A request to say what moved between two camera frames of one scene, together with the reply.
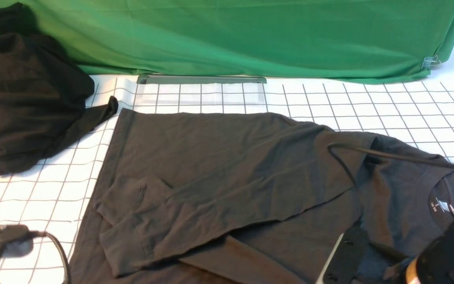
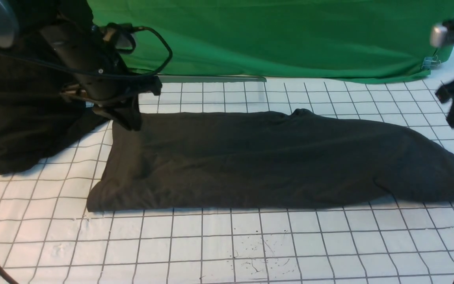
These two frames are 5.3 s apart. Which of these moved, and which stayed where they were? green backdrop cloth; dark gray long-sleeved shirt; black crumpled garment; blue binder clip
Moved: dark gray long-sleeved shirt
Stayed: green backdrop cloth; black crumpled garment; blue binder clip
